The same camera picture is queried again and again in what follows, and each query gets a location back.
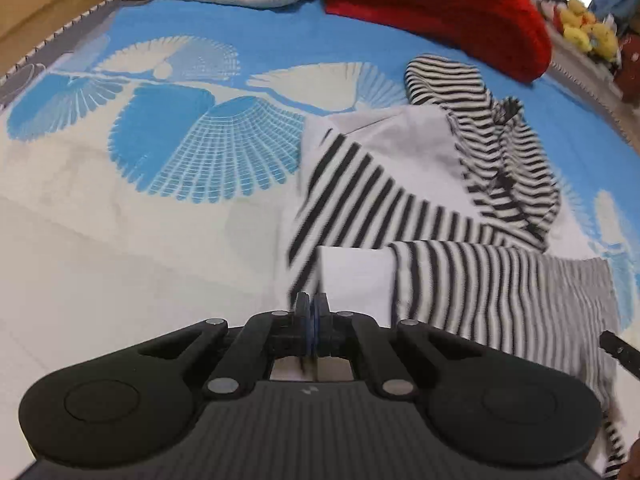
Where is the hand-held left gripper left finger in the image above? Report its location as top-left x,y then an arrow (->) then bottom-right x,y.
134,291 -> 312,402

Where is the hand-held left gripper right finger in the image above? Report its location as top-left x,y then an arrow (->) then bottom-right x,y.
311,292 -> 482,402

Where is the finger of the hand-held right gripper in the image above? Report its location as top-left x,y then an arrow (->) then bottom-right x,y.
599,330 -> 640,379

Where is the black white striped garment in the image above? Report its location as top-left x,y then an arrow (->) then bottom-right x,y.
286,53 -> 632,479

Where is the dark red plush toy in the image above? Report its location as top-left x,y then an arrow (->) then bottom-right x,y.
614,35 -> 640,106

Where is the blue white printed bed sheet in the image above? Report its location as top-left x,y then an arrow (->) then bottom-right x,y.
0,0 -> 640,480

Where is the yellow plush toy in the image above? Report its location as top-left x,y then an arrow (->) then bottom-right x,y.
559,0 -> 621,63

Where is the red fluffy blanket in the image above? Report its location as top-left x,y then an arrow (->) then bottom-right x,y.
324,0 -> 554,84

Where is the wooden bed frame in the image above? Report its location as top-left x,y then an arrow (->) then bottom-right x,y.
0,0 -> 127,77

